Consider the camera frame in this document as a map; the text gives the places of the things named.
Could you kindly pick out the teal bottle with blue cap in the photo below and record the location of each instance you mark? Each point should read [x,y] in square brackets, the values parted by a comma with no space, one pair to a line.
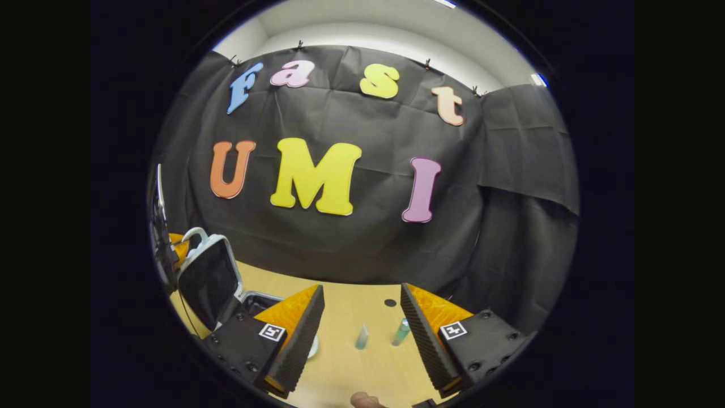
[401,332]

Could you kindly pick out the light blue suitcase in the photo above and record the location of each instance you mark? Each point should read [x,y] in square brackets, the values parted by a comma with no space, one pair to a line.
[209,280]

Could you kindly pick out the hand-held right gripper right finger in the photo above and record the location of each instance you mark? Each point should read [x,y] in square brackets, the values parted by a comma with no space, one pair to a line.
[427,345]

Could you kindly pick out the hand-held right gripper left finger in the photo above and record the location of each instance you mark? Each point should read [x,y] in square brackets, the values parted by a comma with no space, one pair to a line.
[297,345]

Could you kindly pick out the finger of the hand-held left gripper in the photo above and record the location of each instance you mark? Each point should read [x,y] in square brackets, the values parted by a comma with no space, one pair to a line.
[180,249]

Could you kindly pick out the pale translucent tube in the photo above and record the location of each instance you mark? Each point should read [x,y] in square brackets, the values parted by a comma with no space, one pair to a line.
[362,336]

